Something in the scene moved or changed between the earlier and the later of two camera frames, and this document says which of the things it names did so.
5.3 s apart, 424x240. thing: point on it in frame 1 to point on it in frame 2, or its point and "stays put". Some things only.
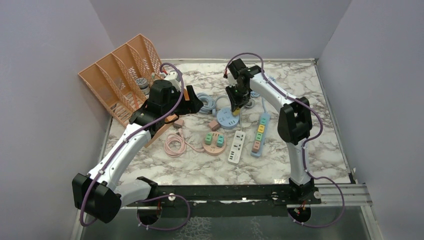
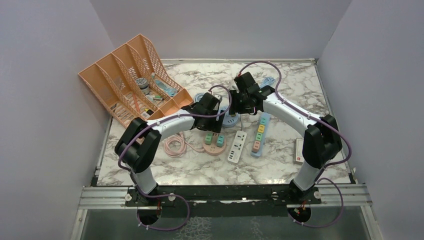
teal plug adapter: [263, 121] stays put
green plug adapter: [208, 138] stays put
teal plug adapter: [220, 140] stays put
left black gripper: [194, 103] to [214, 126]
